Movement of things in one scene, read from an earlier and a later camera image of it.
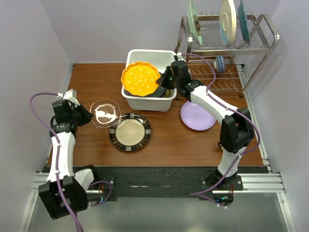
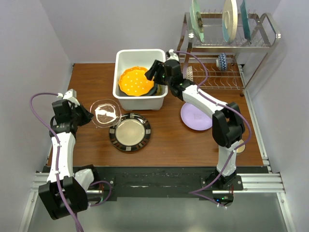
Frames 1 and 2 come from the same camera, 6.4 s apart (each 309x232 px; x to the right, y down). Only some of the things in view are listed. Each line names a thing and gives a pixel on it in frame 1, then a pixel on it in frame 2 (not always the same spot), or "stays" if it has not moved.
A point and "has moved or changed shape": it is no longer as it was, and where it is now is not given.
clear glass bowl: [106, 112] stays
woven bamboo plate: [169, 93] -> [159, 89]
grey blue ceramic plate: [159, 92] -> [152, 91]
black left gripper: [87, 116] stays
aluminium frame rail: [271, 182] stays
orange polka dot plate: [139, 78] has moved or changed shape
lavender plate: [196, 117] stays
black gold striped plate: [132, 133] stays
